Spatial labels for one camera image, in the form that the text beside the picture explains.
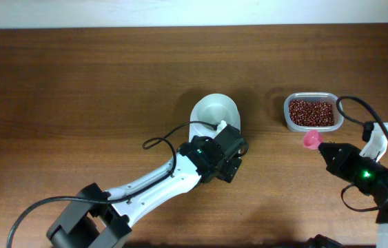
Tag pink measuring scoop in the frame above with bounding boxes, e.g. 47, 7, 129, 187
303, 130, 323, 150

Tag white round bowl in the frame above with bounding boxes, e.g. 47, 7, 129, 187
190, 93, 241, 130

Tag clear plastic container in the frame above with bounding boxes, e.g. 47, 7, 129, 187
283, 92, 344, 132

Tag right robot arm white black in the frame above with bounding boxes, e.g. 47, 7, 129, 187
318, 143, 388, 247

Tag red beans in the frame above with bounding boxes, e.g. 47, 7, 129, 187
288, 100, 335, 127

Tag left black camera cable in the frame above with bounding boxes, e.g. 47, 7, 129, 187
6, 120, 219, 248

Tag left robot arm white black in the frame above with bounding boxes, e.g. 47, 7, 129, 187
46, 125, 248, 248

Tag white digital kitchen scale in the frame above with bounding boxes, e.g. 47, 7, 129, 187
188, 103, 242, 143

